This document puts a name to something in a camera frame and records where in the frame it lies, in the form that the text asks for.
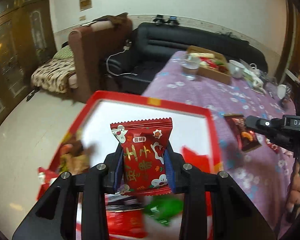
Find black purple snack packet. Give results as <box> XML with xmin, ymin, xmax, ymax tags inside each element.
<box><xmin>106</xmin><ymin>194</ymin><xmax>140</xmax><ymax>206</ymax></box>

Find long red cake packet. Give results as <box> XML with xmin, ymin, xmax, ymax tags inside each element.
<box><xmin>106</xmin><ymin>205</ymin><xmax>148</xmax><ymax>238</ymax></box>

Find purple floral tablecloth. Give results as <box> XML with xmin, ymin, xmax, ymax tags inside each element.
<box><xmin>143</xmin><ymin>51</ymin><xmax>295</xmax><ymax>235</ymax></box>

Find brown armchair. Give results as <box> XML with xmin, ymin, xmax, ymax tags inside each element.
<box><xmin>68</xmin><ymin>18</ymin><xmax>133</xmax><ymax>103</ymax></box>

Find person right hand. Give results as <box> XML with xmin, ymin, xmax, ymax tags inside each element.
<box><xmin>286</xmin><ymin>161</ymin><xmax>300</xmax><ymax>213</ymax></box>

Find white charging cable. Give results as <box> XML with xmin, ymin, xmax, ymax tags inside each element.
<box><xmin>105</xmin><ymin>42</ymin><xmax>138</xmax><ymax>77</ymax></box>

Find wooden cabinet doors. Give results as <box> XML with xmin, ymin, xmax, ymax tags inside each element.
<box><xmin>0</xmin><ymin>0</ymin><xmax>56</xmax><ymax>125</ymax></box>

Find red white flower packet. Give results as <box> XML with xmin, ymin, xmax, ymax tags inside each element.
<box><xmin>266</xmin><ymin>139</ymin><xmax>287</xmax><ymax>154</ymax></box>

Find green snack packet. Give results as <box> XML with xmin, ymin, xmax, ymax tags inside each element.
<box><xmin>143</xmin><ymin>194</ymin><xmax>183</xmax><ymax>226</ymax></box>

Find black leather sofa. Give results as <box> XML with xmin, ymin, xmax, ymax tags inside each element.
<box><xmin>103</xmin><ymin>23</ymin><xmax>268</xmax><ymax>95</ymax></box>

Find white ceramic mug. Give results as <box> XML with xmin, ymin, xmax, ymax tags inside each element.
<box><xmin>228</xmin><ymin>60</ymin><xmax>245</xmax><ymax>79</ymax></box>

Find red snack bag in tray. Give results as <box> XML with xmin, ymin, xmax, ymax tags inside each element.
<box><xmin>59</xmin><ymin>136</ymin><xmax>90</xmax><ymax>175</ymax></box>

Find red gift box tray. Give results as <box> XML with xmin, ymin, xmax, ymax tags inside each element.
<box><xmin>38</xmin><ymin>91</ymin><xmax>223</xmax><ymax>239</ymax></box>

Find small wall plaque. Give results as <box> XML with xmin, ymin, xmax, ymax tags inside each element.
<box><xmin>79</xmin><ymin>0</ymin><xmax>93</xmax><ymax>11</ymax></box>

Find cardboard snack box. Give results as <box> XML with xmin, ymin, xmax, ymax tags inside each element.
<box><xmin>186</xmin><ymin>46</ymin><xmax>231</xmax><ymax>85</ymax></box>

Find patterned blanket bed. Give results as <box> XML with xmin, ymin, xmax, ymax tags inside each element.
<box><xmin>31</xmin><ymin>45</ymin><xmax>76</xmax><ymax>94</ymax></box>

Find dark brown snack packet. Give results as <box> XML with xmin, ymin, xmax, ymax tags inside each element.
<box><xmin>224</xmin><ymin>114</ymin><xmax>261</xmax><ymax>152</ymax></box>

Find red flower snack packet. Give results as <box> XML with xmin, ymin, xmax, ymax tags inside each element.
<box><xmin>110</xmin><ymin>118</ymin><xmax>173</xmax><ymax>196</ymax></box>

